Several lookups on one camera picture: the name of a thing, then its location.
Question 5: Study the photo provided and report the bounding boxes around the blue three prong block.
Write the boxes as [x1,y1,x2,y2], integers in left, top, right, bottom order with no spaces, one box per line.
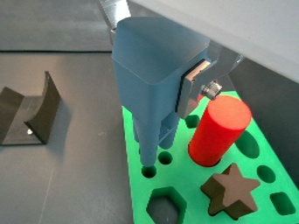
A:
[112,17,209,167]

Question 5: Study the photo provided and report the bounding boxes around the red cylinder peg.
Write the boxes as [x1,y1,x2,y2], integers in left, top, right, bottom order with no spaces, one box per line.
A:
[188,95,252,167]

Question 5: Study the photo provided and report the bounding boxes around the brown star peg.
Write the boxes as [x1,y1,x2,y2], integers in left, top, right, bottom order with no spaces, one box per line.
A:
[200,163,260,221]

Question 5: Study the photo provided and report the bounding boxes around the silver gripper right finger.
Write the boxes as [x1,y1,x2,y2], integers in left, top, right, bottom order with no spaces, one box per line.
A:
[176,47,244,119]

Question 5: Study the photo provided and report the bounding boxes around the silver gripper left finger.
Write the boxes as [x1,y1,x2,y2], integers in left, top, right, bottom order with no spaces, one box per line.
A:
[97,0,130,30]

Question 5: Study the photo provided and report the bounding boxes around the black curved bracket stand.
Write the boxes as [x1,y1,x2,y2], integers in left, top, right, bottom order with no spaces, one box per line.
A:
[0,71,61,145]

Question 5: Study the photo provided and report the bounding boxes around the green shape sorting board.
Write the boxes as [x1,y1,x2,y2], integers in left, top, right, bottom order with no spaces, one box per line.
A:
[122,99,299,224]

